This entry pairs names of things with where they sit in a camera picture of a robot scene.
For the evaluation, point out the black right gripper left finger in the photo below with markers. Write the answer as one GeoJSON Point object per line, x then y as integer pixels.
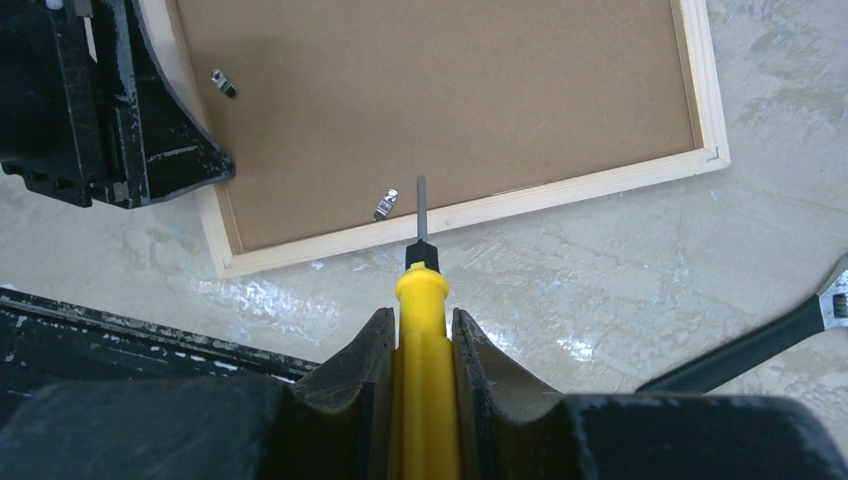
{"type": "Point", "coordinates": [334, 423]}

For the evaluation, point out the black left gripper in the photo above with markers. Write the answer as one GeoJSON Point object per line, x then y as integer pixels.
{"type": "Point", "coordinates": [154, 148]}

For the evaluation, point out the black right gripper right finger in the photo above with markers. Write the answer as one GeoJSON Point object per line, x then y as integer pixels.
{"type": "Point", "coordinates": [515, 426]}

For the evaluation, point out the yellow handled screwdriver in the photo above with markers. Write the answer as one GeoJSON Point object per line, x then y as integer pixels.
{"type": "Point", "coordinates": [425, 440]}

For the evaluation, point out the wooden picture frame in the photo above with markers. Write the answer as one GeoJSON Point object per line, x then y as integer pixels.
{"type": "Point", "coordinates": [331, 109]}

